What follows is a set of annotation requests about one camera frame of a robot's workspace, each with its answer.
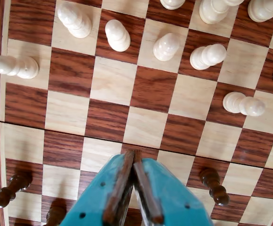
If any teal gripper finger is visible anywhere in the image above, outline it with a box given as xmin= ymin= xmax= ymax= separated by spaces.
xmin=133 ymin=149 xmax=214 ymax=226
xmin=60 ymin=150 xmax=135 ymax=226

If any dark brown wooden pawn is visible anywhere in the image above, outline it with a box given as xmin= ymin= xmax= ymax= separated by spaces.
xmin=46 ymin=199 xmax=68 ymax=226
xmin=0 ymin=171 xmax=33 ymax=209
xmin=199 ymin=167 xmax=231 ymax=207

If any wooden folding chessboard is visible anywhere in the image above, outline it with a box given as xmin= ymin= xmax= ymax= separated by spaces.
xmin=0 ymin=0 xmax=273 ymax=226

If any white wooden king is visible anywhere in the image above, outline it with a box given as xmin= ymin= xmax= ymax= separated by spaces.
xmin=159 ymin=0 xmax=186 ymax=10

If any white wooden bishop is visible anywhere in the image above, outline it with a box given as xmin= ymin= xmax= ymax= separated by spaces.
xmin=247 ymin=0 xmax=273 ymax=23

